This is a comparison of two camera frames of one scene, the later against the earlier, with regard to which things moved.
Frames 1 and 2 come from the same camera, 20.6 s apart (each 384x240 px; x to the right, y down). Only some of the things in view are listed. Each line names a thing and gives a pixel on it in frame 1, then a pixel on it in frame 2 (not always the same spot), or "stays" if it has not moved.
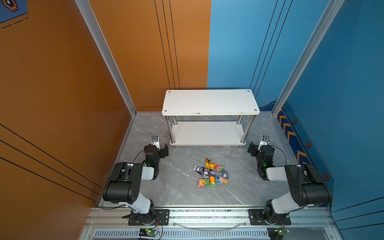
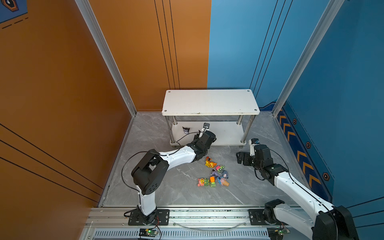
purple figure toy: [212, 173] stays
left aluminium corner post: [85, 6] stays
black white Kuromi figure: [199, 169] -> [186, 130]
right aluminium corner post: [326, 19] stays
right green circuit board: [276, 233] stays
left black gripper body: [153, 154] -> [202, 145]
